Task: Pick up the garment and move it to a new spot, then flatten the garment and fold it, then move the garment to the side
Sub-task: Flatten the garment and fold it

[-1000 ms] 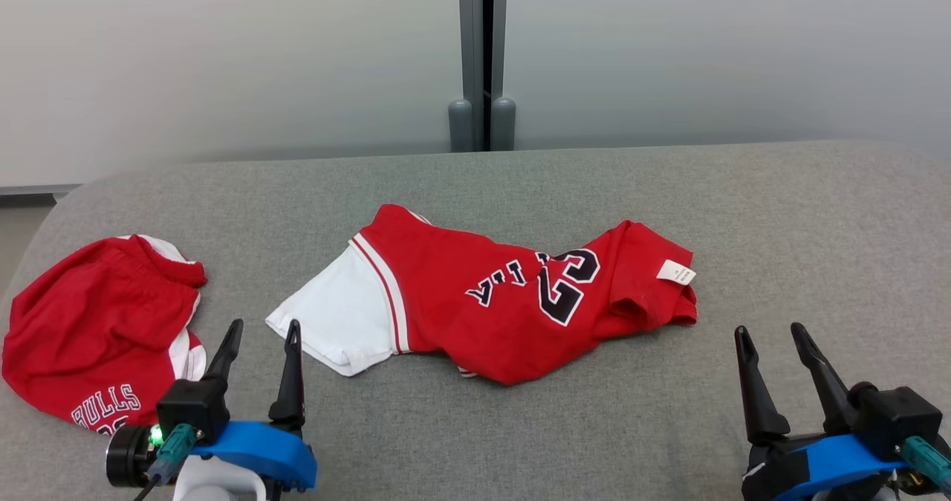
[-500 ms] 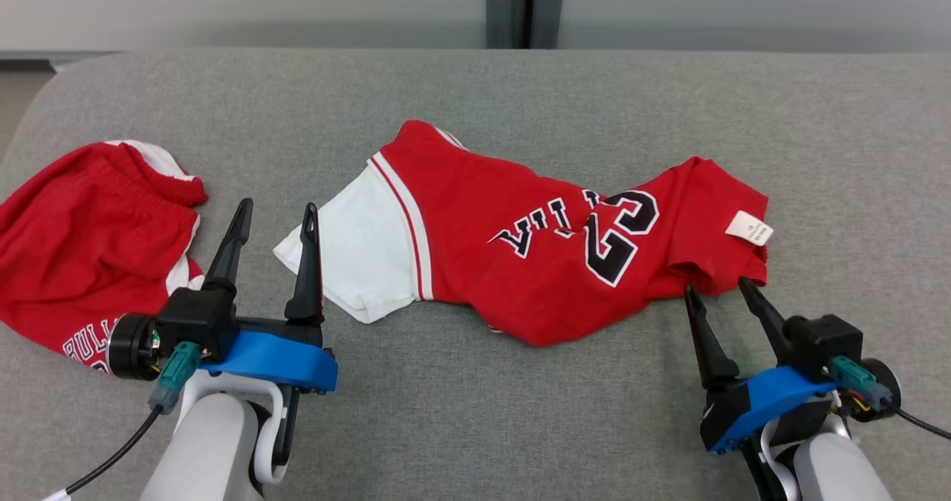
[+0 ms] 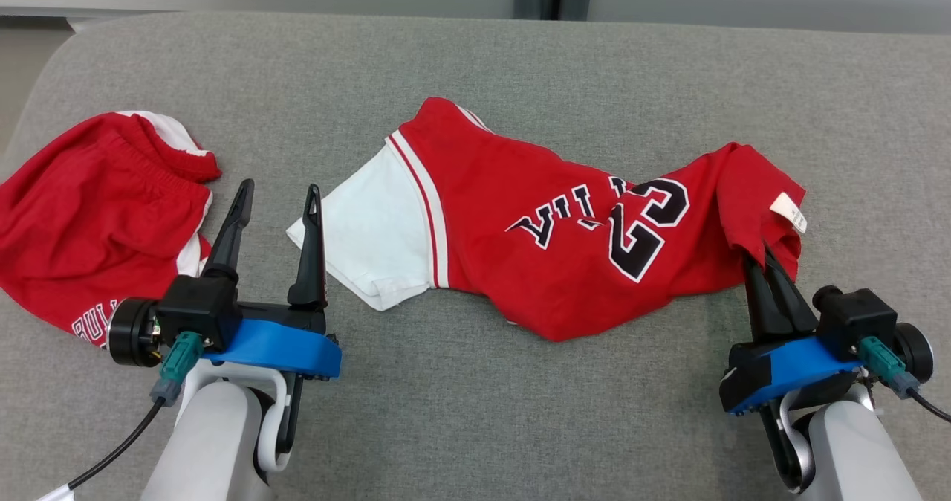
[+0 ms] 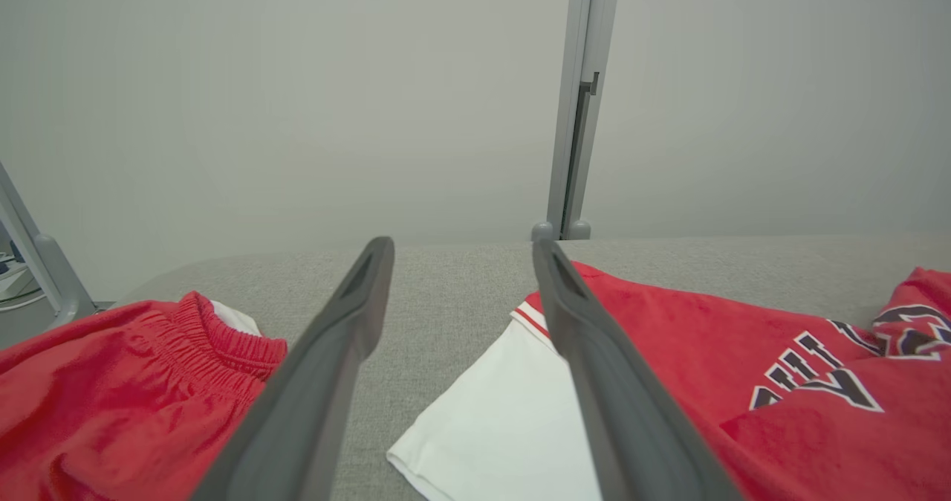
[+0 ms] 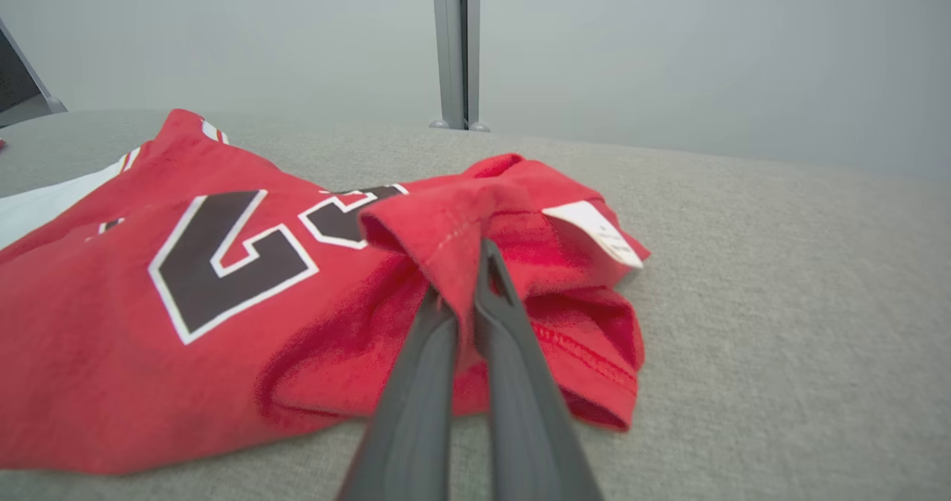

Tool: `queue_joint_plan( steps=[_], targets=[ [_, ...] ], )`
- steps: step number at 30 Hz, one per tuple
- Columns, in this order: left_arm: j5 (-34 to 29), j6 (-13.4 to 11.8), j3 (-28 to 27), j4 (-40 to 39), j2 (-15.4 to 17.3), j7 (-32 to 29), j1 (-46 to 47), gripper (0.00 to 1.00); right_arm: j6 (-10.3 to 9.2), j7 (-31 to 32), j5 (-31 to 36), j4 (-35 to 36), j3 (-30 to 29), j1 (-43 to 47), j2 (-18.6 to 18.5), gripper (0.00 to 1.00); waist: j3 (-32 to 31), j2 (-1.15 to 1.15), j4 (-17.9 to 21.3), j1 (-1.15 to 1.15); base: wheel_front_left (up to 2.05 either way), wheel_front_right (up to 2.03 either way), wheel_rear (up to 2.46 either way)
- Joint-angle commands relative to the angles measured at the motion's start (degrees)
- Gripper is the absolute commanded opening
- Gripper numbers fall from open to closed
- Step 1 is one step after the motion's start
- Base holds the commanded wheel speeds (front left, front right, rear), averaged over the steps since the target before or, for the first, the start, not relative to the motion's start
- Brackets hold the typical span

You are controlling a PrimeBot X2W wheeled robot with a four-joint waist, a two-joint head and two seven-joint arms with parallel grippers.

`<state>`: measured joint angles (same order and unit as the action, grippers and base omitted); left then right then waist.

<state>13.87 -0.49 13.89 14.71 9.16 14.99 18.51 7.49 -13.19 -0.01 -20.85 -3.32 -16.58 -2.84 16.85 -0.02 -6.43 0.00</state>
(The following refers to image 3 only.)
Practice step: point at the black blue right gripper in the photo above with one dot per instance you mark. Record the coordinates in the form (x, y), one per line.
(780, 371)

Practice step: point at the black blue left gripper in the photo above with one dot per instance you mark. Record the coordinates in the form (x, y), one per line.
(282, 348)

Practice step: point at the red white basketball jersey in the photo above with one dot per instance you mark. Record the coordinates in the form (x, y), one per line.
(520, 211)

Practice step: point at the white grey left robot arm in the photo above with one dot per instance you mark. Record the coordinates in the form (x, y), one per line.
(212, 441)

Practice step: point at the red white basketball shorts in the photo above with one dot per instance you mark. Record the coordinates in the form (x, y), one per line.
(89, 218)

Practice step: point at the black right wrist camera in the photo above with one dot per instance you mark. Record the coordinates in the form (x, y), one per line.
(854, 319)

